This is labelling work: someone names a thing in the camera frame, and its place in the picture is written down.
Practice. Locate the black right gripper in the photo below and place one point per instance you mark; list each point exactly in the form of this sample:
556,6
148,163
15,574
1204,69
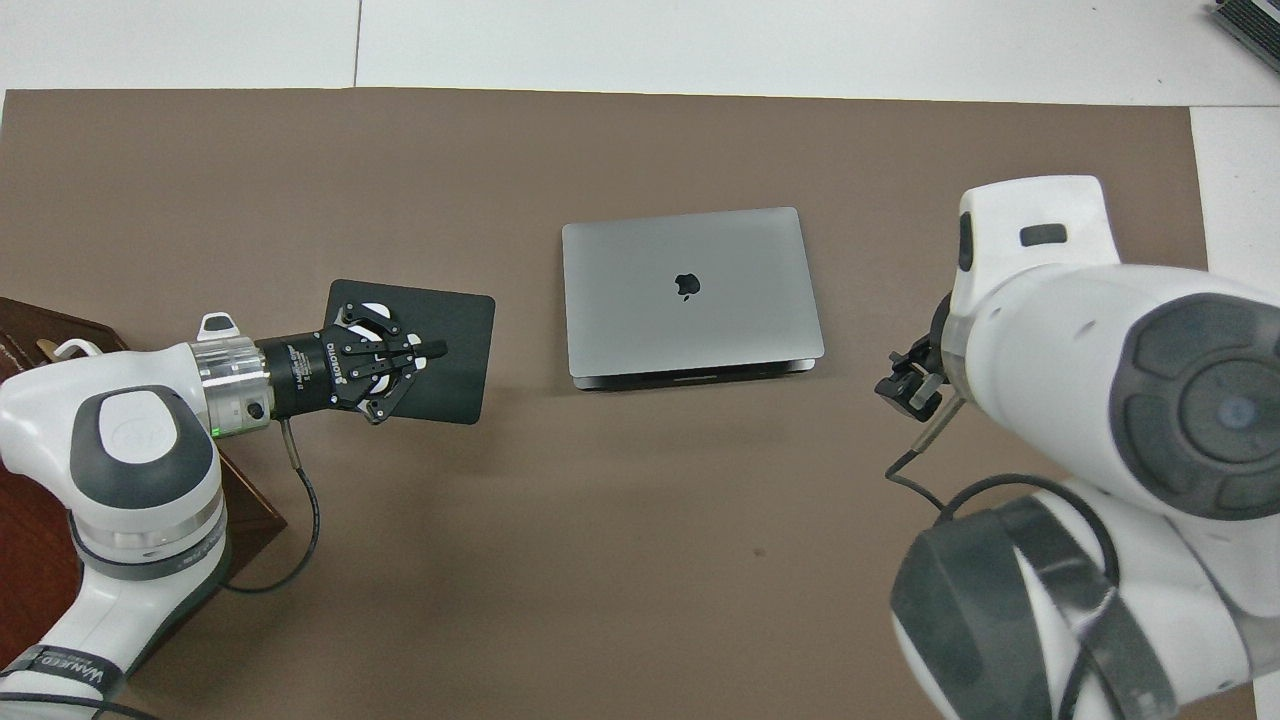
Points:
941,340

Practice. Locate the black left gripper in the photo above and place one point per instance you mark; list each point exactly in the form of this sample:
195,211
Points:
300,372

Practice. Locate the grey laptop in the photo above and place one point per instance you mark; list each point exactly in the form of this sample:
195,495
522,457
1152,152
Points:
690,290

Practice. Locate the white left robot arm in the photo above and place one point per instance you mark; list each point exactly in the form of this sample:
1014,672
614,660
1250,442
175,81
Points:
60,400

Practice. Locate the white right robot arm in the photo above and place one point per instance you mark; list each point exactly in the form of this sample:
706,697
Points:
1050,330

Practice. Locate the black mouse pad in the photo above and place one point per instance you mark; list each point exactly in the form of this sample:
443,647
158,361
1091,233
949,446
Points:
460,360

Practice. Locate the brown table mat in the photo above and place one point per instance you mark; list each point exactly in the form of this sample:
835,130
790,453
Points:
600,550

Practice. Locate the brown wooden box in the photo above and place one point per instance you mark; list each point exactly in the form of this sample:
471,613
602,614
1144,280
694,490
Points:
30,560

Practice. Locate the grey device with keys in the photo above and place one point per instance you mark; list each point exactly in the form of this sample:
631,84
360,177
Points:
1250,25

